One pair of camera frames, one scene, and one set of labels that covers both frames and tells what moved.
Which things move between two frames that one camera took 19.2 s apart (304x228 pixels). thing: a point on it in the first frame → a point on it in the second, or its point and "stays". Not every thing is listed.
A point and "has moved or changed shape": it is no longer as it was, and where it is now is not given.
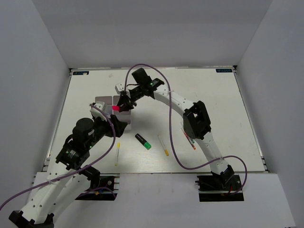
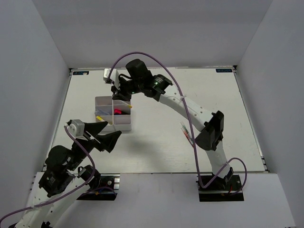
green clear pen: x=184 y=131 stays
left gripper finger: x=118 y=126 → x=107 y=141
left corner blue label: x=85 y=73 stays
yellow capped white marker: x=163 y=146 has moved or changed shape
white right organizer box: x=125 y=117 stays
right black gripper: x=127 y=106 → x=120 y=94
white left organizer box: x=108 y=100 stays
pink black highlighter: x=116 y=108 has moved or changed shape
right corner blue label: x=223 y=70 stays
